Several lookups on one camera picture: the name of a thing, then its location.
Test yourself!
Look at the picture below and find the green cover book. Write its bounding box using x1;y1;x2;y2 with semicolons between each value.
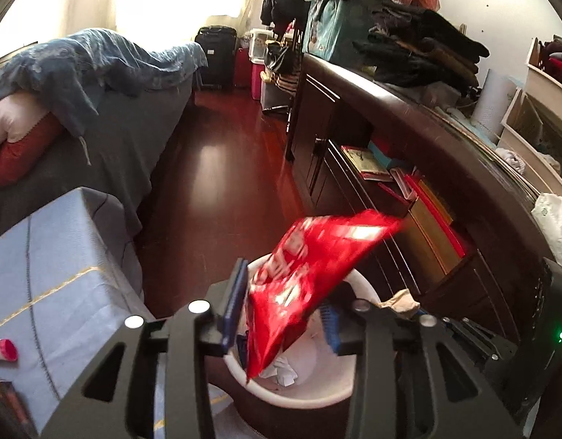
340;145;393;181

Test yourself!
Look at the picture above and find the white plastic basin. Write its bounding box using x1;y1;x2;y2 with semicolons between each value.
223;256;382;410

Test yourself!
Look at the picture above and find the dark wooden dresser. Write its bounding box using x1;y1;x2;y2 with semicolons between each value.
285;52;562;344

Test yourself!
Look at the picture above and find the dark box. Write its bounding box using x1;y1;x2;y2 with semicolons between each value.
0;377;35;439

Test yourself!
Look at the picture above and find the red snack bag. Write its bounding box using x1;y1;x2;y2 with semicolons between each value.
245;209;407;381

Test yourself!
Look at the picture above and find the crumpled brown paper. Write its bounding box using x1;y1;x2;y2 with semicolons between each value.
381;289;421;318

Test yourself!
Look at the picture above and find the white plastic bag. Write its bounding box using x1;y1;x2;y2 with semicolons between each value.
531;192;562;261

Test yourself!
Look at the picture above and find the red suitcase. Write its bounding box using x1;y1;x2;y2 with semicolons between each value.
235;47;254;89

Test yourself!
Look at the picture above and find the black handbag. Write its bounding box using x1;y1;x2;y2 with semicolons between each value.
265;41;300;76

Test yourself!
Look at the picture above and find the blue tablecloth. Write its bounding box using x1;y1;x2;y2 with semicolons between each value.
0;187;236;439

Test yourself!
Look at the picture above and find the row of red books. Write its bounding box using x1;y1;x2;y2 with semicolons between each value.
402;174;469;275

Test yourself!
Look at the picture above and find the pile of dark folded clothes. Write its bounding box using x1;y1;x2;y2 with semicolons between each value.
354;2;492;90

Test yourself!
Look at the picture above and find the pink storage box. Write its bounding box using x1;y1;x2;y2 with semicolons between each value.
251;63;269;101

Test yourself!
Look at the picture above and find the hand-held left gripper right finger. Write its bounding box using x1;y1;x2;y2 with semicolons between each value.
323;299;524;439

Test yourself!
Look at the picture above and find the white cylinder appliance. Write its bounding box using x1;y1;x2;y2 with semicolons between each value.
470;68;521;131

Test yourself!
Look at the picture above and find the blue patterned blanket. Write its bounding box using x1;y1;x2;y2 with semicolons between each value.
0;28;209;165

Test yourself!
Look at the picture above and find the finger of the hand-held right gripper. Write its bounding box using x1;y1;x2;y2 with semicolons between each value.
441;315;514;369

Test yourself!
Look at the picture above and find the striped bag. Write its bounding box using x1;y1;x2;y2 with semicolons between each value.
274;71;301;98

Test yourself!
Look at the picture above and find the white storage box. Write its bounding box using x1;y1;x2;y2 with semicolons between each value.
249;28;282;65

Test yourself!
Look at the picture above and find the grey bed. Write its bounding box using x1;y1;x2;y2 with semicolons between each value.
0;41;208;243

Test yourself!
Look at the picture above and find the teal printed bag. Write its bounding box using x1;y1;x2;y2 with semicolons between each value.
303;0;377;62

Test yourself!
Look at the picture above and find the red quilt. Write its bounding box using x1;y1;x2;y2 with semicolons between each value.
0;112;67;188

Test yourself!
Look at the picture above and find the white wooden shelf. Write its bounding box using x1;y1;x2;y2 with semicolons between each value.
498;37;562;197

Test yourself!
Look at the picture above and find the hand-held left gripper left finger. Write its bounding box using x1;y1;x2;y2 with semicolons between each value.
41;258;249;439

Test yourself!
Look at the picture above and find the teal box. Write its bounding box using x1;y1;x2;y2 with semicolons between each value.
367;141;410;170

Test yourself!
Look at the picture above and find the black suitcase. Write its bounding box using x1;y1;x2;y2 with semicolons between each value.
194;26;238;91

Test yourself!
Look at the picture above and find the crumpled white paper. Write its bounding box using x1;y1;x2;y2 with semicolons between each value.
260;357;297;387

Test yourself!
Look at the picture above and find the pale pink quilt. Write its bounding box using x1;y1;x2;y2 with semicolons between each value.
0;91;50;149

